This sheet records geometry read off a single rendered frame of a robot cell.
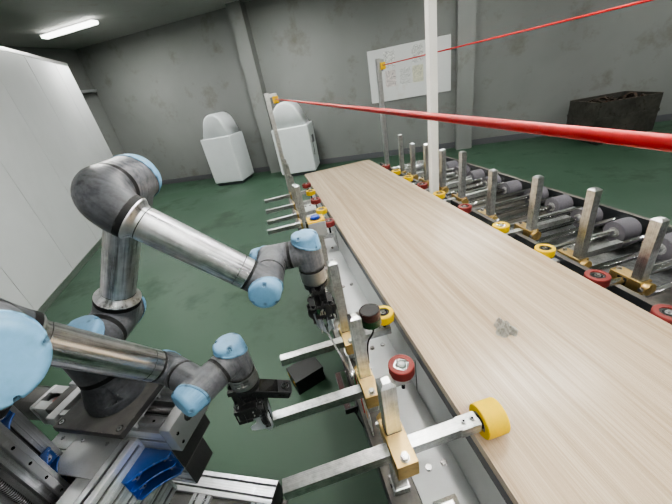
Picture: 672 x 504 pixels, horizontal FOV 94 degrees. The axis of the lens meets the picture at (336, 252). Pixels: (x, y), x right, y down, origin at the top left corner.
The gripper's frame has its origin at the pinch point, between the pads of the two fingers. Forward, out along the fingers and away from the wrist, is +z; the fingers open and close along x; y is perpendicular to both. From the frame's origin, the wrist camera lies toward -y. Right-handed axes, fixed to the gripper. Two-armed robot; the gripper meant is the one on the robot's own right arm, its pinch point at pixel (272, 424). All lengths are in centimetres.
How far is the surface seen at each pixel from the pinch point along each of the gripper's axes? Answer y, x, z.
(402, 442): -32.0, 25.3, -14.4
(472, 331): -69, -4, -7
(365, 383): -30.3, -0.1, -4.4
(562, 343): -89, 10, -7
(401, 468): -29.6, 30.0, -14.1
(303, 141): -96, -625, 12
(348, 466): -19.1, 25.7, -13.4
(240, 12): -36, -714, -234
